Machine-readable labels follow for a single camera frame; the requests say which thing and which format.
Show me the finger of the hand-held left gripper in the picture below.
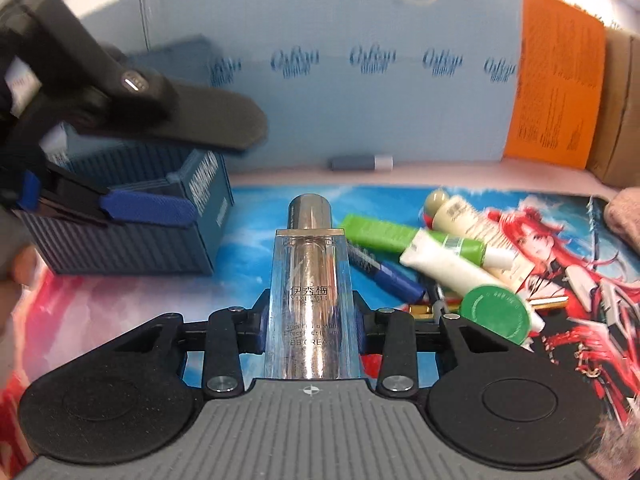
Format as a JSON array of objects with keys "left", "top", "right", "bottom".
[
  {"left": 74, "top": 66, "right": 269, "bottom": 152},
  {"left": 22, "top": 161, "right": 197, "bottom": 229}
]

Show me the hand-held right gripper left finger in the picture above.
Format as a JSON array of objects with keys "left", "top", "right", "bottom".
[{"left": 113, "top": 289, "right": 274, "bottom": 395}]

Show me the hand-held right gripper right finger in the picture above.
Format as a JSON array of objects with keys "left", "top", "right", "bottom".
[{"left": 353, "top": 291, "right": 502, "bottom": 397}]

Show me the dark blue striped box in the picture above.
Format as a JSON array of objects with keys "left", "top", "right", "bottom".
[{"left": 14, "top": 35, "right": 234, "bottom": 277}]

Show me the clear silver cosmetic bottle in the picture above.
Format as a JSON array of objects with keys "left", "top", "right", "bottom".
[{"left": 263, "top": 193, "right": 362, "bottom": 381}]

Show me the white cosmetic tube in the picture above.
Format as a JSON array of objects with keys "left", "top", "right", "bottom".
[{"left": 399, "top": 229, "right": 547, "bottom": 333}]

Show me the person's left hand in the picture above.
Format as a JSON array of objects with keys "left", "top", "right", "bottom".
[{"left": 0, "top": 248, "right": 39, "bottom": 323}]

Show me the blue mascara pen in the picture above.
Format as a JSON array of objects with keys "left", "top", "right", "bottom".
[{"left": 349, "top": 244, "right": 427, "bottom": 305}]

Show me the green cosmetic tube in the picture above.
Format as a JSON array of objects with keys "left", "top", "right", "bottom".
[{"left": 342, "top": 213, "right": 517, "bottom": 270}]

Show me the printed anime desk mat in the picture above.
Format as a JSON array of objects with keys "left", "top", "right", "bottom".
[{"left": 0, "top": 184, "right": 640, "bottom": 480}]

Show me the light blue partition board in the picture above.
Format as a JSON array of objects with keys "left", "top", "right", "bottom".
[{"left": 80, "top": 0, "right": 526, "bottom": 176}]

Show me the round green jar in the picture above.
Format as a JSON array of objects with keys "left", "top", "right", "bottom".
[{"left": 459, "top": 284, "right": 534, "bottom": 347}]

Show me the cream tube with beige cap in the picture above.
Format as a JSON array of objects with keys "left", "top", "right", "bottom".
[{"left": 424, "top": 187, "right": 532, "bottom": 287}]

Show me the grey and white marker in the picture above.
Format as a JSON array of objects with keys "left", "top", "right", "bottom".
[{"left": 328, "top": 154, "right": 394, "bottom": 172}]

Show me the slim gold stick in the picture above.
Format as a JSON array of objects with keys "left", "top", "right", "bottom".
[{"left": 529, "top": 295, "right": 571, "bottom": 310}]

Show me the pink cloth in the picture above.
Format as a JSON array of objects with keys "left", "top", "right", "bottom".
[{"left": 602, "top": 186, "right": 640, "bottom": 247}]

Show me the orange paper sheet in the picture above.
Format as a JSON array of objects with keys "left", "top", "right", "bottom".
[{"left": 502, "top": 0, "right": 608, "bottom": 170}]

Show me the large brown cardboard box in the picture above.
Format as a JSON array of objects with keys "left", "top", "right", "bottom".
[{"left": 585, "top": 25, "right": 640, "bottom": 188}]

